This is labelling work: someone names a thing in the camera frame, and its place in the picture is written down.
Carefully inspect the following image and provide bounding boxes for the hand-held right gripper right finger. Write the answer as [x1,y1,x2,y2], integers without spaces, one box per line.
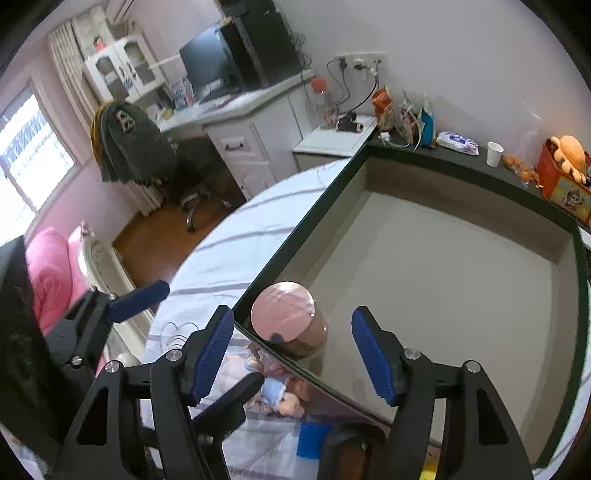
[352,306,536,480]

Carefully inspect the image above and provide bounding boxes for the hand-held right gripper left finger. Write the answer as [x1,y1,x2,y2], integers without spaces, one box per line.
[48,305,236,480]

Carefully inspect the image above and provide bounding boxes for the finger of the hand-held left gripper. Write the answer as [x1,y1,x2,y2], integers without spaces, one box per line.
[46,280,171,365]
[191,373,264,444]

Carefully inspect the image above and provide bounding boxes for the round pink tin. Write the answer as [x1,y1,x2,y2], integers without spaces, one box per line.
[250,281,328,360]

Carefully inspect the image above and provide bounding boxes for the blue toy car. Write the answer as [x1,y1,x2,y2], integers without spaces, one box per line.
[298,422,334,460]

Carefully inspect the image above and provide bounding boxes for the large pink box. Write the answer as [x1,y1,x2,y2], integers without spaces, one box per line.
[232,138,585,468]

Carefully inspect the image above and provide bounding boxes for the pink blanket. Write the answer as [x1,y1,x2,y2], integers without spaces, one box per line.
[25,226,89,334]

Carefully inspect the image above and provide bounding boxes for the white radiator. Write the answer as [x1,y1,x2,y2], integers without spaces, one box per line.
[124,178,165,216]

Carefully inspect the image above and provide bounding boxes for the black office chair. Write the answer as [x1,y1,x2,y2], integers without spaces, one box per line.
[171,134,234,233]

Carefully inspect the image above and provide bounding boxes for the window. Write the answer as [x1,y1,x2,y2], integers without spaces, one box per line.
[0,85,77,236]

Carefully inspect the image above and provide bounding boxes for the white desk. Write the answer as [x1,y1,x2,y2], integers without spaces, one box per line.
[157,69,317,199]

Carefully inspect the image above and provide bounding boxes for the blue white carton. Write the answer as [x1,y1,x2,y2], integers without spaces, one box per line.
[173,78,193,110]

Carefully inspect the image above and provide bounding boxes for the white nightstand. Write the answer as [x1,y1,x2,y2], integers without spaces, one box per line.
[293,113,377,171]

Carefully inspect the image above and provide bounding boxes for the wet wipes pack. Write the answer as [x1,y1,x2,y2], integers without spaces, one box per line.
[436,131,481,156]

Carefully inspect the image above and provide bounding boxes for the white glass-door cabinet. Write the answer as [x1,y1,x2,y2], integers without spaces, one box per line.
[83,34,167,104]

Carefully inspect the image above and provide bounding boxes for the teal snack bag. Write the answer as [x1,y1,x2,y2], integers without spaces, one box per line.
[418,95,437,147]

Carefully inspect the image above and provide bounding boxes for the clear plastic packet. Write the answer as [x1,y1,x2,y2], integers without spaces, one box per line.
[392,92,422,145]

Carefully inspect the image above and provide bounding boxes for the orange snack bag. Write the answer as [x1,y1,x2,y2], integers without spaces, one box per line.
[372,88,394,130]

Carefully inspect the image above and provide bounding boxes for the black computer monitor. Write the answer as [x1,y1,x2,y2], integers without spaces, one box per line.
[179,23,242,100]

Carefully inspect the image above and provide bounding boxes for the beige curtain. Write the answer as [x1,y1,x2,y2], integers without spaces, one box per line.
[48,18,100,104]

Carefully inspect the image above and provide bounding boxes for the red printed storage box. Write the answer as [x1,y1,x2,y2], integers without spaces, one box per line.
[536,141,591,214]

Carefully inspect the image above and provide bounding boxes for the clear bottle with red cap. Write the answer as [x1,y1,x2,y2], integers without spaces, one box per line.
[310,76,338,129]

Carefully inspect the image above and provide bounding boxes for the clear plastic bag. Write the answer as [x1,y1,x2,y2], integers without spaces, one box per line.
[512,104,546,185]

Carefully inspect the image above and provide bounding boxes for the orange plush toy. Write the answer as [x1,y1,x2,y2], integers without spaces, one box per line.
[547,135,591,183]

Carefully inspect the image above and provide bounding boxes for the black computer tower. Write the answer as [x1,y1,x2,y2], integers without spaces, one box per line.
[219,0,303,88]

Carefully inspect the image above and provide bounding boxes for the white air conditioner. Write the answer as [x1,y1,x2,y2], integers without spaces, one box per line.
[106,0,136,22]

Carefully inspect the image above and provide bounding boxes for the white bed frame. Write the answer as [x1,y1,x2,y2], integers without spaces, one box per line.
[78,239,155,363]

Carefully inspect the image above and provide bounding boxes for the black cable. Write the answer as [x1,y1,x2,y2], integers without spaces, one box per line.
[326,58,352,116]

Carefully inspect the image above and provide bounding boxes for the white wall socket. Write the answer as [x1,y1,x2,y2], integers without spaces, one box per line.
[335,52,386,72]

